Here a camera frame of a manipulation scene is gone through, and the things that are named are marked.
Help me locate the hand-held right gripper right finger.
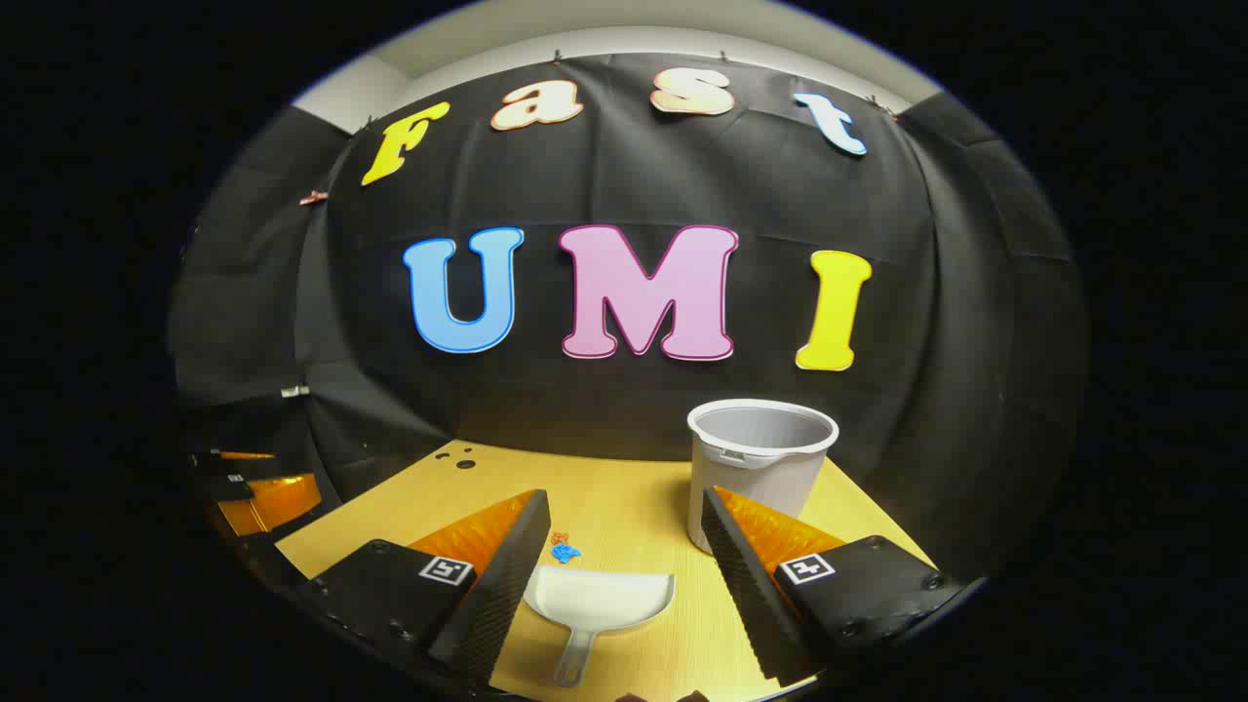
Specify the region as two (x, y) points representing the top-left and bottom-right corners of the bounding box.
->
(700, 486), (964, 686)

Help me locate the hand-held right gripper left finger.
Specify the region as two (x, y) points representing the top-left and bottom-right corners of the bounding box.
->
(297, 489), (552, 685)

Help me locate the white plastic dustpan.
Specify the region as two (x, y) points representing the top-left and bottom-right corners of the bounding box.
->
(524, 567), (676, 688)

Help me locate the white plastic garbage bin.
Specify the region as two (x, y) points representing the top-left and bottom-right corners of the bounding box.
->
(686, 399), (839, 555)

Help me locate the wooden desktop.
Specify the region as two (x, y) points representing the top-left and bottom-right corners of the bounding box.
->
(276, 439), (937, 702)

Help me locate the black backdrop cloth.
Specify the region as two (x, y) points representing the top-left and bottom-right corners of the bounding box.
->
(166, 54), (1088, 586)

